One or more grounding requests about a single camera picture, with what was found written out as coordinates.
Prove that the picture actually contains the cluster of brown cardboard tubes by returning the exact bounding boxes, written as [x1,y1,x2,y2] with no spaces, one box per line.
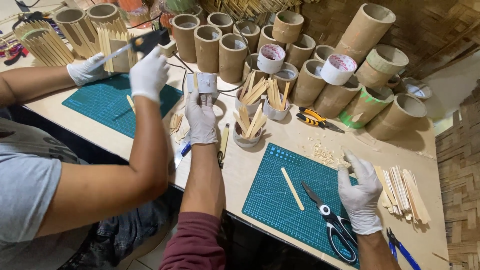
[171,10,428,142]

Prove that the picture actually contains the long wide brown cardboard tube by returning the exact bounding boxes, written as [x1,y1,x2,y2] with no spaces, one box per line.
[334,3,397,65]

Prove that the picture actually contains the blue handled pliers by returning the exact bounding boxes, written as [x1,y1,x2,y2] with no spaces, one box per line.
[386,227,422,270]

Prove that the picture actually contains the black glue gun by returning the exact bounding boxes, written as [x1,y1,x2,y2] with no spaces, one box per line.
[89,28,172,72]

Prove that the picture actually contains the long flat wooden stick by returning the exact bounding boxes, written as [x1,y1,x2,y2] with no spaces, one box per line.
[280,167,305,212]

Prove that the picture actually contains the white cardboard tape core ring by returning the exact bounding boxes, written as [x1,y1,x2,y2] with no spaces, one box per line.
[186,72,218,94]

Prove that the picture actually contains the small heap of cut sticks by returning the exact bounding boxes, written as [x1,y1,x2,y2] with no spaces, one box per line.
[168,112,191,145]

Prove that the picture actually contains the yellow utility knife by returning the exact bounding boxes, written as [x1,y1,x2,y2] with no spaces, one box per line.
[217,122,230,170]

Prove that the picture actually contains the heap of orange craft items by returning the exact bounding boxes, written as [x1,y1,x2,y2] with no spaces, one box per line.
[115,0,205,30]

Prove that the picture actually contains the person's right hand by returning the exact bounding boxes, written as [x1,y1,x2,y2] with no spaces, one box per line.
[337,149,384,236]

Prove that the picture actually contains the yellow and black pliers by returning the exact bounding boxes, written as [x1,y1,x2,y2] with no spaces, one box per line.
[296,106,346,134]

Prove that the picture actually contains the black and white scissors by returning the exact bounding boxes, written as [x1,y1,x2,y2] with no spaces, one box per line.
[301,181,359,265]

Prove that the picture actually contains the pile of flat wooden sticks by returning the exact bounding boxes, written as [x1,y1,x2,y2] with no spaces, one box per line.
[373,165,432,226]

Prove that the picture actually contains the white cup of wooden sticks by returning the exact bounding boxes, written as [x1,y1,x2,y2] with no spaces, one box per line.
[262,78,292,121]
[232,103,268,148]
[235,70,269,115]

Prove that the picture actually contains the scattered wood shavings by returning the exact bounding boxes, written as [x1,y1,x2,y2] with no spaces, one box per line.
[304,136,351,168]

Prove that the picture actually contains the stick-clad cardboard tube holder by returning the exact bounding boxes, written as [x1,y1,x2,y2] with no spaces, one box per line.
[53,8,101,60]
[13,19,75,68]
[96,27,140,74]
[86,2,128,36]

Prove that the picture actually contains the white power socket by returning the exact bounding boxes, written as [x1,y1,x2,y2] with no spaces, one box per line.
[158,39,178,58]

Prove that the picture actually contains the person's left hand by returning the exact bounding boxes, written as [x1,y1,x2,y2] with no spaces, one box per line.
[185,89,219,146]

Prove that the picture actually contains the black power cable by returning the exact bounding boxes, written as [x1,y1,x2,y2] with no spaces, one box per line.
[125,0,254,99]

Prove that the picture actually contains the heap of bamboo strips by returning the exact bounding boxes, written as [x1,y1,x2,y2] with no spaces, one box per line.
[200,0,302,24]

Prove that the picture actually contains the green cutting mat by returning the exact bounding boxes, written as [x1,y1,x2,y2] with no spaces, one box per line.
[241,142,361,269]
[61,73,184,139]

